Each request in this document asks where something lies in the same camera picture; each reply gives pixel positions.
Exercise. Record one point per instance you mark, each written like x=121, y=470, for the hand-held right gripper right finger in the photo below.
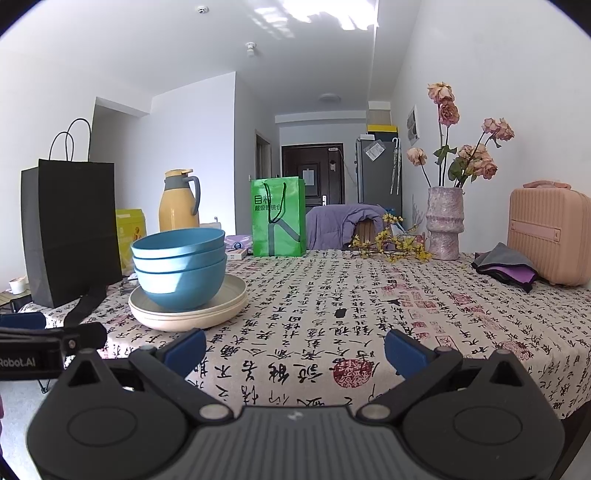
x=406, y=353

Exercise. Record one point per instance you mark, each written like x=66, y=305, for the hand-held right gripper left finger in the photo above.
x=187, y=353

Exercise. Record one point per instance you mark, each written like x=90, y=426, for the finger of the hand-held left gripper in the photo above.
x=78, y=334
x=21, y=320

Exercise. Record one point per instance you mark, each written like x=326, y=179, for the cream plate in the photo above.
x=231, y=288
x=184, y=324

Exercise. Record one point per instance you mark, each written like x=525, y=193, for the large blue bowl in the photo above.
x=184, y=290

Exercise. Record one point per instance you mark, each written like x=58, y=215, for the small side table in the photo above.
x=11, y=302

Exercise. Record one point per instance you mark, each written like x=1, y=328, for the white paper cup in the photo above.
x=19, y=286

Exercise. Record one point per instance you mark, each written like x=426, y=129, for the calligraphy print tablecloth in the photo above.
x=323, y=300

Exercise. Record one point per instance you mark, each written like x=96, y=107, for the black paper bag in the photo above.
x=69, y=230

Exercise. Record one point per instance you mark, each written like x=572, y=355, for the small flat box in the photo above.
x=236, y=254

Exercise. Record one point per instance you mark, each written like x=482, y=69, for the yellow-green snack bag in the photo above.
x=131, y=230

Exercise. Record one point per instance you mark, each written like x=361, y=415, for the yellow flower branch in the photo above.
x=383, y=236

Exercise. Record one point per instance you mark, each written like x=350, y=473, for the purple tissue pack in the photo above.
x=238, y=241

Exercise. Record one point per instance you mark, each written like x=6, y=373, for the wooden chair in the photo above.
x=369, y=233

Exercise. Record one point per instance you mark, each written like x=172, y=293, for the mottled pink vase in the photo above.
x=443, y=226

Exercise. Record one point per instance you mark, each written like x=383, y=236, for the green paper bag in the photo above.
x=261, y=240

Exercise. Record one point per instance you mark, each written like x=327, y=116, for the grey cloth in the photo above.
x=503, y=256

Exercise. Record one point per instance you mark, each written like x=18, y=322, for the purple cloth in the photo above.
x=519, y=274

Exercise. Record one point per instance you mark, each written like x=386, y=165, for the yellow thermos jug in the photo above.
x=178, y=212

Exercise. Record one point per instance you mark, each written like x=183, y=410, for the dried purple grass sprigs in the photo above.
x=417, y=212

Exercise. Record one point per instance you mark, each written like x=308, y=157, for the purple jacket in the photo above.
x=328, y=226

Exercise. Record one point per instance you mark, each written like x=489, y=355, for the grey refrigerator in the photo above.
x=374, y=184

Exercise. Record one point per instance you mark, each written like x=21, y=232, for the side room door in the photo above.
x=264, y=184

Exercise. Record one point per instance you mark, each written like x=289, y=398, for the pink hard case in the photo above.
x=549, y=235

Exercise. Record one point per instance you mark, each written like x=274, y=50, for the folded umbrella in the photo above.
x=395, y=166

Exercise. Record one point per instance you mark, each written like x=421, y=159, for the dark brown entrance door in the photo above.
x=295, y=184

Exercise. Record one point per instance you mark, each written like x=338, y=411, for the yellow box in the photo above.
x=382, y=130

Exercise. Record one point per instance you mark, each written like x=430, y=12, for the dried pink roses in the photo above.
x=448, y=113

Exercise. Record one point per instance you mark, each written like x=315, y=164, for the white ceiling lamp socket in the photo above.
x=250, y=48

